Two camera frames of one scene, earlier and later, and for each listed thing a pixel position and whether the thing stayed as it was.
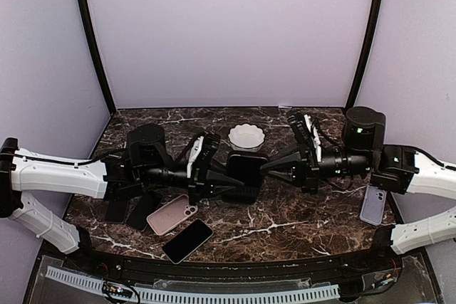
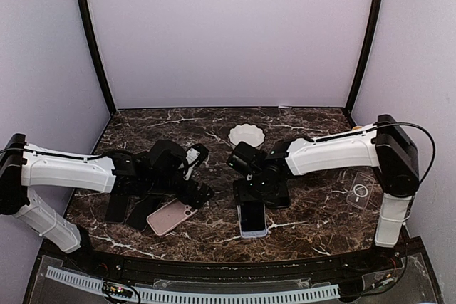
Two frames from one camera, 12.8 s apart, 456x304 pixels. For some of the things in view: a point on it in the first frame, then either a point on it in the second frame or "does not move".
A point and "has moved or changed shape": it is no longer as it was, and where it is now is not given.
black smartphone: x=116 y=211 does not move
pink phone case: x=171 y=214 does not move
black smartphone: x=244 y=166 has moved or changed shape
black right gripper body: x=311 y=174 → x=256 y=191
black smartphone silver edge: x=187 y=241 → x=252 y=218
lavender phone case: x=372 y=208 → x=258 y=233
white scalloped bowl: x=246 y=137 does not move
